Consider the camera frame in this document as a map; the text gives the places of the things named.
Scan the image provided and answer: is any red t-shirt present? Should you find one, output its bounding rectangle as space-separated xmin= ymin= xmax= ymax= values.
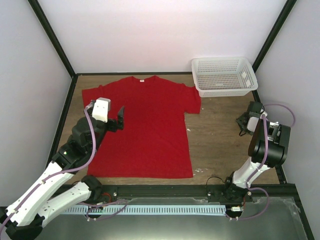
xmin=82 ymin=76 xmax=201 ymax=179

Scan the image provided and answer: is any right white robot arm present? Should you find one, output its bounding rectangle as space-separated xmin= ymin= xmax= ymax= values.
xmin=222 ymin=101 xmax=291 ymax=202

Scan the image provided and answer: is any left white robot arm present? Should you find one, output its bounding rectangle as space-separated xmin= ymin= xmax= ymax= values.
xmin=0 ymin=103 xmax=125 ymax=240

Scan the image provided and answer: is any white plastic basket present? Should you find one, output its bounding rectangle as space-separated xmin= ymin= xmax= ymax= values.
xmin=191 ymin=57 xmax=258 ymax=98

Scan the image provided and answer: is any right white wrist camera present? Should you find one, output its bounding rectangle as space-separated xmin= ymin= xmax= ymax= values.
xmin=246 ymin=116 xmax=262 ymax=133

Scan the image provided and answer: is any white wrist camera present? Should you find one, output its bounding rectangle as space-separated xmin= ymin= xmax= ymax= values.
xmin=246 ymin=116 xmax=262 ymax=133
xmin=91 ymin=97 xmax=111 ymax=123

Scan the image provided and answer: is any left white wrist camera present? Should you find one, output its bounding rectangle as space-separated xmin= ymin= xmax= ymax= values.
xmin=91 ymin=97 xmax=111 ymax=123

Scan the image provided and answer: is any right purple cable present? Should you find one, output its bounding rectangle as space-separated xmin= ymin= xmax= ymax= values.
xmin=237 ymin=102 xmax=297 ymax=221

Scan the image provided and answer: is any purple cable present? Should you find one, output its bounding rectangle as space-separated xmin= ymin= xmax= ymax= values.
xmin=0 ymin=105 xmax=98 ymax=233
xmin=237 ymin=102 xmax=297 ymax=221

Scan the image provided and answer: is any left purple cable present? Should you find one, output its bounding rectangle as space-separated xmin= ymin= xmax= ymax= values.
xmin=0 ymin=105 xmax=98 ymax=233

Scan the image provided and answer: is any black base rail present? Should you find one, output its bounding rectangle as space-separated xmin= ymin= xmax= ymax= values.
xmin=53 ymin=183 xmax=300 ymax=204

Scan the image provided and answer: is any light blue cable duct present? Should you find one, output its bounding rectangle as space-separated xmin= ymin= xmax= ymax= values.
xmin=63 ymin=205 xmax=227 ymax=216

